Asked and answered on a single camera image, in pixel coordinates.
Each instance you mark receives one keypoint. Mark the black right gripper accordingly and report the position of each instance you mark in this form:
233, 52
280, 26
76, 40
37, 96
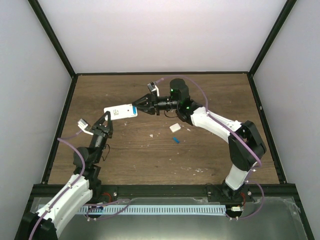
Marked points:
153, 100

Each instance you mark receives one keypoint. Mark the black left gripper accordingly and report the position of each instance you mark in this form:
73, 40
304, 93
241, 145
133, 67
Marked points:
108, 130

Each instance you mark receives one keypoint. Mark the white air conditioner remote control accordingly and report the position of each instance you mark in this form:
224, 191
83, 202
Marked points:
118, 112

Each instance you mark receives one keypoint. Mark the white remote battery cover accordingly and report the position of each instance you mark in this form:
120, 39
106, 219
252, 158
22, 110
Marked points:
175, 127

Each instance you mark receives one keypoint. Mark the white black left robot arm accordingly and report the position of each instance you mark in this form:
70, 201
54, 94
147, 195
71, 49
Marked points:
48, 222

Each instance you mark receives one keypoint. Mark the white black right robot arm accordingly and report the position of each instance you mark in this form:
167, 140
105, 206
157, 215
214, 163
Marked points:
245, 144

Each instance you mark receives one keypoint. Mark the metal front plate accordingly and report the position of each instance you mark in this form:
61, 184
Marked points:
271, 218

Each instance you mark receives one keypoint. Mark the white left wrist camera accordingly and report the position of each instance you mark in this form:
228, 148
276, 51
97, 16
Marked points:
85, 127

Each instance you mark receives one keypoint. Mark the light blue slotted cable duct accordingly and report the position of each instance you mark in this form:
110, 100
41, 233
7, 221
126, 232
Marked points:
203, 210

